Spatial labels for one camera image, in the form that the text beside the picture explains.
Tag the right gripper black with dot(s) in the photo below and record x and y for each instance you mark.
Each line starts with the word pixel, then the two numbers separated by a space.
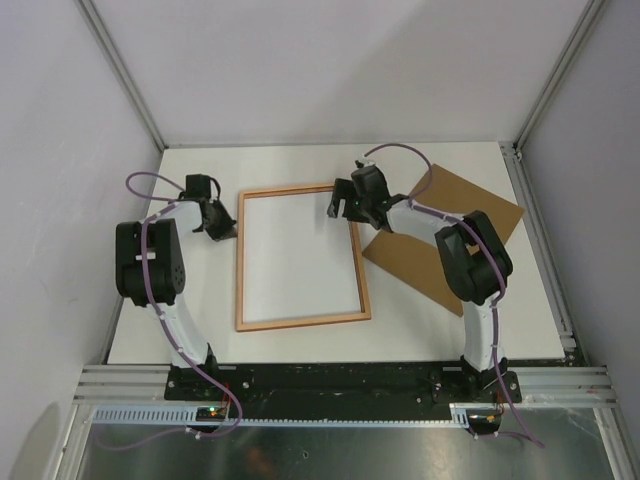
pixel 347 189

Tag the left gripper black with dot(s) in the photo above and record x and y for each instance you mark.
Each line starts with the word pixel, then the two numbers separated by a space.
pixel 226 231

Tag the printed photo sheet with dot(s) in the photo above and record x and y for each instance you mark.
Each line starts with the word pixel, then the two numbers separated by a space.
pixel 300 255

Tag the orange wooden picture frame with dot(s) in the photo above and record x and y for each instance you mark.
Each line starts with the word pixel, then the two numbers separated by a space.
pixel 240 260

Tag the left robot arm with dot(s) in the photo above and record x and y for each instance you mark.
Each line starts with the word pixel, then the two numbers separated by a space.
pixel 150 271

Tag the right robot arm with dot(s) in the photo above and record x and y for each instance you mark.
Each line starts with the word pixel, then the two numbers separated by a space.
pixel 475 264

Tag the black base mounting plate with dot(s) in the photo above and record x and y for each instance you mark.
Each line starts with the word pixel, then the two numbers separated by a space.
pixel 391 390

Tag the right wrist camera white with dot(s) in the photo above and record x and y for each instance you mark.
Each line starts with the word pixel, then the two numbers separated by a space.
pixel 364 162

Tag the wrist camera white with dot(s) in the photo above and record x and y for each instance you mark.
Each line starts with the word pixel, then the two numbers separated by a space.
pixel 364 162
pixel 200 186

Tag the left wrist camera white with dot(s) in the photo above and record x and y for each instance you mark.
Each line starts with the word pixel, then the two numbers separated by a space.
pixel 200 186

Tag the left aluminium corner post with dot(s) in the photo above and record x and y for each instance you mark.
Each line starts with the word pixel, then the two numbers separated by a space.
pixel 105 41

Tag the aluminium corner post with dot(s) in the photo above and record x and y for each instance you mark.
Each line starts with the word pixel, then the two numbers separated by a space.
pixel 576 42
pixel 105 41

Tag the grey slotted cable duct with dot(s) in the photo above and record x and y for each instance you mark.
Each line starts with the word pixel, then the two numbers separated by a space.
pixel 205 416

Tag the aluminium right side rail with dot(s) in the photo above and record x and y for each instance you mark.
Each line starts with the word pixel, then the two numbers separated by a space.
pixel 541 250

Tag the aluminium rail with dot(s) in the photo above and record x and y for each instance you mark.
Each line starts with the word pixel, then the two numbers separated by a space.
pixel 541 250
pixel 542 387

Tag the aluminium front rail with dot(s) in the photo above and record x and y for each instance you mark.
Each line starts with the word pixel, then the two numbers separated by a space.
pixel 542 387

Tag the right aluminium corner post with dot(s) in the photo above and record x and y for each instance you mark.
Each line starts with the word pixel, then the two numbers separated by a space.
pixel 576 42

